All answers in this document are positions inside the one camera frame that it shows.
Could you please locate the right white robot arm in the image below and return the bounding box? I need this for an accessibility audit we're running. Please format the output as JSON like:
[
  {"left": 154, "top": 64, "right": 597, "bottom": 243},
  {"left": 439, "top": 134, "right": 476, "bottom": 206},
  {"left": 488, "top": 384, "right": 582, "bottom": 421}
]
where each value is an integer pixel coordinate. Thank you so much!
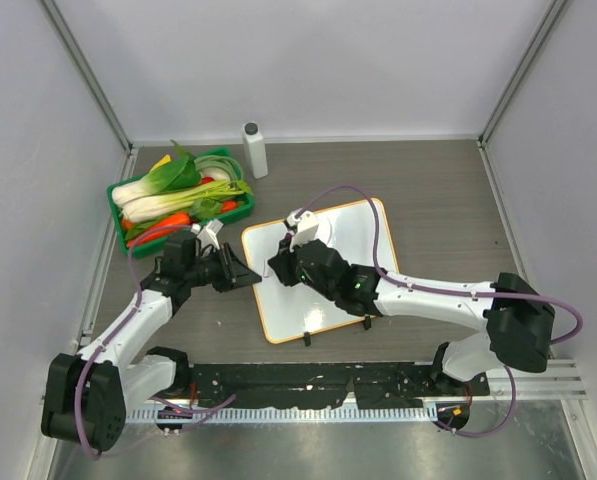
[{"left": 267, "top": 240, "right": 555, "bottom": 395}]

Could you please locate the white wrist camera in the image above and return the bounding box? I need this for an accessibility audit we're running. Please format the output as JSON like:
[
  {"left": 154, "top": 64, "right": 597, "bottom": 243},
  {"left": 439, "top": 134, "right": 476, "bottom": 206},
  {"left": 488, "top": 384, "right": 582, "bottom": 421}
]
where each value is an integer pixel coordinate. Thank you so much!
[
  {"left": 191, "top": 219, "right": 223, "bottom": 249},
  {"left": 284, "top": 210, "right": 319, "bottom": 252}
]

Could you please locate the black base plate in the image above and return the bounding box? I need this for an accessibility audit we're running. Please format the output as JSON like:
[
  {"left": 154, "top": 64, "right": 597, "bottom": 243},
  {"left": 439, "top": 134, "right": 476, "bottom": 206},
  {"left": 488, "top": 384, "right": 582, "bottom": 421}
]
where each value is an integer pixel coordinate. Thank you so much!
[{"left": 155, "top": 362, "right": 490, "bottom": 410}]

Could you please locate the orange carrot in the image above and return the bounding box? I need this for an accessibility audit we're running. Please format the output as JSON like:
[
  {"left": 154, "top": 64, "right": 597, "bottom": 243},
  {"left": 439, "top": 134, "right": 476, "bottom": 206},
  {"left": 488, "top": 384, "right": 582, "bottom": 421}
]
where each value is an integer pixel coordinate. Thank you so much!
[{"left": 126, "top": 212, "right": 192, "bottom": 247}]

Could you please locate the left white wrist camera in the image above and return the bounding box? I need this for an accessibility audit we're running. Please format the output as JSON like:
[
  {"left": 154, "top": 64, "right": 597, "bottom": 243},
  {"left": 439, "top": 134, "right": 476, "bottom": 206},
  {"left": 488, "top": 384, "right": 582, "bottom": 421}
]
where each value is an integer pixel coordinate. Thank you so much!
[{"left": 191, "top": 219, "right": 223, "bottom": 249}]

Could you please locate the orange framed whiteboard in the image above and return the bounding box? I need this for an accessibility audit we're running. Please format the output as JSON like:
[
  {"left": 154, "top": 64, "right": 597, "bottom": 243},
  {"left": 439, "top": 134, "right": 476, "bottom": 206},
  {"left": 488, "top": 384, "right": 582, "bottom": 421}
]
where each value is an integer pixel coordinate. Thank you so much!
[{"left": 241, "top": 198, "right": 399, "bottom": 344}]

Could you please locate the white slotted cable duct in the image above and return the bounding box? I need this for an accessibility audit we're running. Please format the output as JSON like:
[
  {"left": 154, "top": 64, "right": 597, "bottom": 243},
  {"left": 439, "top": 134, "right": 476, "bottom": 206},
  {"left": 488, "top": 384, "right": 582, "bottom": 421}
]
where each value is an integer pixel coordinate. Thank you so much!
[{"left": 126, "top": 403, "right": 437, "bottom": 425}]

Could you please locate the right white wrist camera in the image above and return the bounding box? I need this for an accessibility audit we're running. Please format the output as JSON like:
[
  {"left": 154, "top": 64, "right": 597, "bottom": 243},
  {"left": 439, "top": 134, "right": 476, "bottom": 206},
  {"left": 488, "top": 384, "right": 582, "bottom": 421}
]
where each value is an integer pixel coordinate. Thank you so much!
[{"left": 284, "top": 210, "right": 319, "bottom": 252}]

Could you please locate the white bottle grey cap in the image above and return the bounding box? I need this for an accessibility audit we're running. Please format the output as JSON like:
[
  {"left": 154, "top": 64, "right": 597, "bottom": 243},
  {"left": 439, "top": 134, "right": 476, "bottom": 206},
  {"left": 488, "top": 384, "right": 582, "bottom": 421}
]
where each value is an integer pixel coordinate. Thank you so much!
[{"left": 241, "top": 122, "right": 269, "bottom": 179}]

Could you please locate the white marker purple cap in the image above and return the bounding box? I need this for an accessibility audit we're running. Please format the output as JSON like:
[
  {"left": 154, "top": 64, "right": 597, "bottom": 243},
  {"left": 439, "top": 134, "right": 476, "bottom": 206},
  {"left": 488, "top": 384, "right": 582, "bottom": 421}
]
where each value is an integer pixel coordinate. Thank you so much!
[{"left": 263, "top": 233, "right": 292, "bottom": 278}]

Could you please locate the bok choy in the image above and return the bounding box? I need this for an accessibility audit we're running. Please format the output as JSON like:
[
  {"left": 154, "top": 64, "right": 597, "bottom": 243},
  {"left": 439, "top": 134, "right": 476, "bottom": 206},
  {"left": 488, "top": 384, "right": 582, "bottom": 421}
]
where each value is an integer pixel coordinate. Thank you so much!
[{"left": 111, "top": 156, "right": 202, "bottom": 224}]

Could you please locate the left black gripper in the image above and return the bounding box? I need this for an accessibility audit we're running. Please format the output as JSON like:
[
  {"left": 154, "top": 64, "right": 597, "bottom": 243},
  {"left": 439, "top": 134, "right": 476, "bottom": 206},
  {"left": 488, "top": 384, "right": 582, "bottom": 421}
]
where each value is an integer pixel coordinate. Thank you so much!
[{"left": 185, "top": 243, "right": 260, "bottom": 292}]

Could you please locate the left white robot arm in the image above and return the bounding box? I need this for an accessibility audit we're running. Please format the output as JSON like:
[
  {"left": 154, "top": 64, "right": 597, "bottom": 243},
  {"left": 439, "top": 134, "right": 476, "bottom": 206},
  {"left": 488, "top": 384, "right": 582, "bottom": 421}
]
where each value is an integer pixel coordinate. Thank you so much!
[{"left": 40, "top": 230, "right": 262, "bottom": 457}]

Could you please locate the green plastic tray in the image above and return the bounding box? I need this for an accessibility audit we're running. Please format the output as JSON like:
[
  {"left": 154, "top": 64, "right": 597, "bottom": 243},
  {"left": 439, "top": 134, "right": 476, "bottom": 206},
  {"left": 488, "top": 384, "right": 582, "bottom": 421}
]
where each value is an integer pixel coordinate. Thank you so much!
[{"left": 106, "top": 145, "right": 254, "bottom": 258}]

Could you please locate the green onion bundle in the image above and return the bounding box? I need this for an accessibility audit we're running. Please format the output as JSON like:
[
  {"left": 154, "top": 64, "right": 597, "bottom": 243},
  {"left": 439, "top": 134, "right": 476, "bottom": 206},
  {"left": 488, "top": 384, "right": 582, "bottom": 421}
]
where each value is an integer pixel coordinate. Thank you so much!
[{"left": 194, "top": 155, "right": 244, "bottom": 181}]

